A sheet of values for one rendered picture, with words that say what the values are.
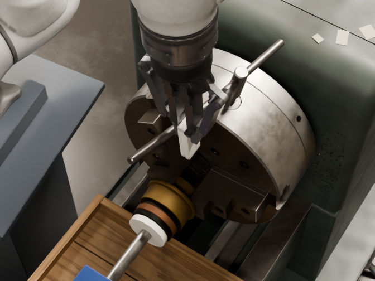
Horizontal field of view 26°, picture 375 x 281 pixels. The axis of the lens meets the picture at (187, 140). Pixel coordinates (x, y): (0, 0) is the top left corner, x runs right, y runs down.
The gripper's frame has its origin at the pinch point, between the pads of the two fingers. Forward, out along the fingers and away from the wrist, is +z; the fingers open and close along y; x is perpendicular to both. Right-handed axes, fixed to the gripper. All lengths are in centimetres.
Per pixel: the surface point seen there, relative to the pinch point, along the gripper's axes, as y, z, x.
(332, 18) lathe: 4.7, 7.8, 35.6
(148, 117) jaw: -12.5, 13.1, 6.7
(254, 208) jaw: 8.0, 22.1, 5.5
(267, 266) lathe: 9.9, 46.7, 8.0
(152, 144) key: -2.5, -2.3, -4.8
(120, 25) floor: -98, 130, 96
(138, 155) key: -2.7, -3.2, -7.6
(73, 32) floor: -111, 129, 85
